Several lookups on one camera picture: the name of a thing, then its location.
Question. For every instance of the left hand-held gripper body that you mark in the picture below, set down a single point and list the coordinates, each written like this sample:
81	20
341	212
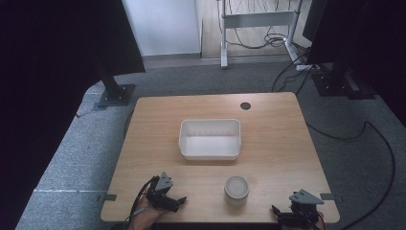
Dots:
163	183

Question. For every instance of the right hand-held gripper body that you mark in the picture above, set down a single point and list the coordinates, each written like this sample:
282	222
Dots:
304	204

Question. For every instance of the person's right hand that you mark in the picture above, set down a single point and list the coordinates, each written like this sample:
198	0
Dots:
320	221

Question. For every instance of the person's left hand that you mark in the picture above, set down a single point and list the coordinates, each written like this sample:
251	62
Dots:
146	216

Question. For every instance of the round grey lidded tin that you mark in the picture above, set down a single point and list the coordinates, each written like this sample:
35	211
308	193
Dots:
236	188

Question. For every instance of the white plastic bin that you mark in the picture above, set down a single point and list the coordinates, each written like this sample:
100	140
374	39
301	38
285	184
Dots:
210	140

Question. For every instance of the black metal stand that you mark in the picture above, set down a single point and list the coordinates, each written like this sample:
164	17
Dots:
115	92
341	83

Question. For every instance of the white power strip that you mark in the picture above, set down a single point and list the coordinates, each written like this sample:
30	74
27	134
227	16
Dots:
305	67

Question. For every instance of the black curtain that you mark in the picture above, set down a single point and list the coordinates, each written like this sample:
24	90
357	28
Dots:
360	38
48	80

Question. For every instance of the white desk frame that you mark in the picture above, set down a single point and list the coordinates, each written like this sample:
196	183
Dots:
255	19

